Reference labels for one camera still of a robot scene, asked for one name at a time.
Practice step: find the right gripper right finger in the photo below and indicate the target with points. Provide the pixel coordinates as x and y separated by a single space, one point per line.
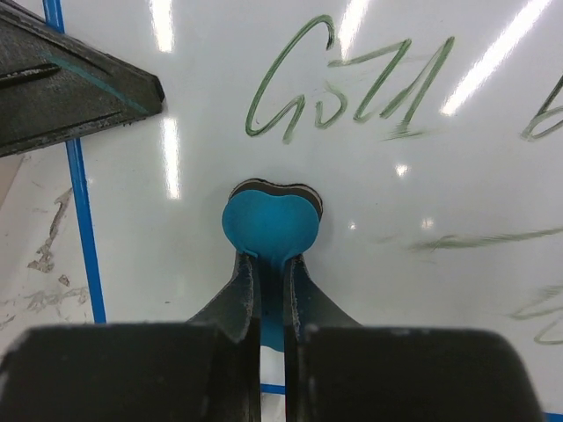
304 303

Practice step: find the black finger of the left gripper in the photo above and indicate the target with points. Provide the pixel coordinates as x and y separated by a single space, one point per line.
55 88

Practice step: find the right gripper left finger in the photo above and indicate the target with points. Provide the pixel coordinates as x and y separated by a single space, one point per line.
233 388

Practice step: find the blue heart-shaped eraser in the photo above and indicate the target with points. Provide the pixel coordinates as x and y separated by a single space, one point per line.
272 223

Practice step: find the small blue-framed whiteboard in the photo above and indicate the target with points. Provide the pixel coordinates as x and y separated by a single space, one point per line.
432 131

